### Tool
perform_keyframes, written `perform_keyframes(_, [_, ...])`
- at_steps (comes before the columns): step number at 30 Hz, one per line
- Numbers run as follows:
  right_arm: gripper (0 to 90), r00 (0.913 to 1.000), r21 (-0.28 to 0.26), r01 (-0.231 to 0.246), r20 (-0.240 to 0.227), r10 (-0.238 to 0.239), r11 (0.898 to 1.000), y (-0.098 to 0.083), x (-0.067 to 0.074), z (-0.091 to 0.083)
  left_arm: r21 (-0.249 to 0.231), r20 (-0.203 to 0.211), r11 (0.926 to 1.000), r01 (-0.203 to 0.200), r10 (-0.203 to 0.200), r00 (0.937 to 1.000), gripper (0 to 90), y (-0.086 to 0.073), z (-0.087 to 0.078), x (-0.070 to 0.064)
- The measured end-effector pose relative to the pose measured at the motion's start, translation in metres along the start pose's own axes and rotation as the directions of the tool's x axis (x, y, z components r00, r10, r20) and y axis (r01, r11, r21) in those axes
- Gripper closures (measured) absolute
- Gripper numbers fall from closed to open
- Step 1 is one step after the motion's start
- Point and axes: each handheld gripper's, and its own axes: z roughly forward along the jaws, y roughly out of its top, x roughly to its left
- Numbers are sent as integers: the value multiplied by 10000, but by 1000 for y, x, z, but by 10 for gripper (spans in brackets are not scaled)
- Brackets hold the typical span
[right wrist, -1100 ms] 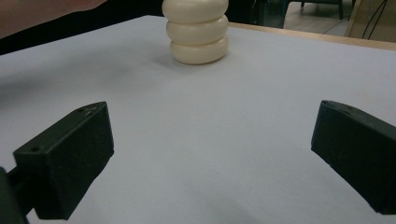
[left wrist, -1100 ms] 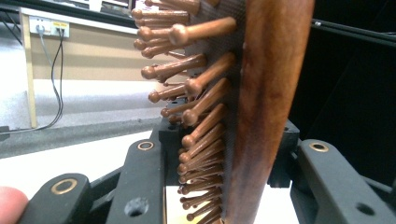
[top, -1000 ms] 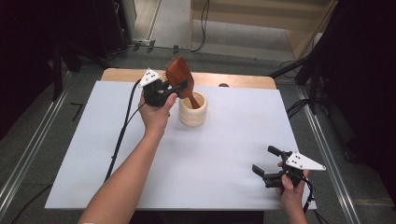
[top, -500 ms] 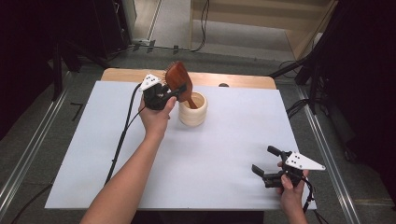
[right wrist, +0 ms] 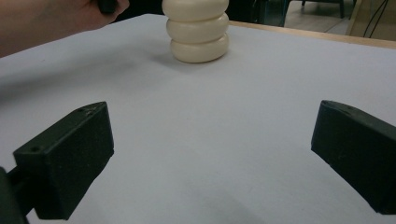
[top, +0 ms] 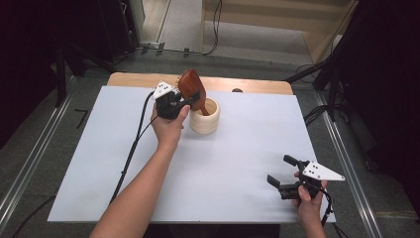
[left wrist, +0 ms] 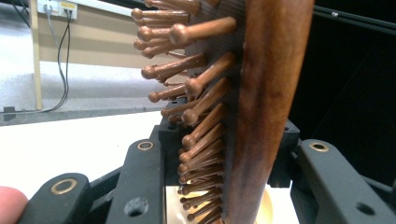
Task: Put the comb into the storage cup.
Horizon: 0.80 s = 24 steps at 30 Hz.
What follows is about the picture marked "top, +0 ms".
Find person's right hand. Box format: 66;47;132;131
292;179;329;222

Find black floor cable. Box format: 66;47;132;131
11;194;57;238

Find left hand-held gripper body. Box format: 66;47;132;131
152;80;191;121

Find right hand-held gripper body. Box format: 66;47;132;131
298;160;347;199

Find white table board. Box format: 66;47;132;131
47;85;337;224

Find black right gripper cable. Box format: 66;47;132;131
316;184;350;238

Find black tripod stand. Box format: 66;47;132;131
285;0;420;123

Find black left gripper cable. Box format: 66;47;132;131
108;90;157;204

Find person's left hand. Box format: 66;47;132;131
150;104;192;152

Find black floor cables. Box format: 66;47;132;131
303;103;333;128

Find metal floor rail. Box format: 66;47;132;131
313;92;384;238
0;74;80;226

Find dark cabinet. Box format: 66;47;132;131
98;0;142;63

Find light wooden shelf unit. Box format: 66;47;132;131
200;0;361;64

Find cream ribbed holder cup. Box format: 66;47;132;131
188;97;222;136

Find brown wooden spatula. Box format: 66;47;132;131
176;68;211;117

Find black hanging cable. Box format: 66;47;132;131
201;0;223;57

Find wooden table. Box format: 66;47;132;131
107;71;294;96

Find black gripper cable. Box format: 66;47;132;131
316;184;350;238
108;90;157;204

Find dark metal stand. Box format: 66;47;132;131
53;43;117;107

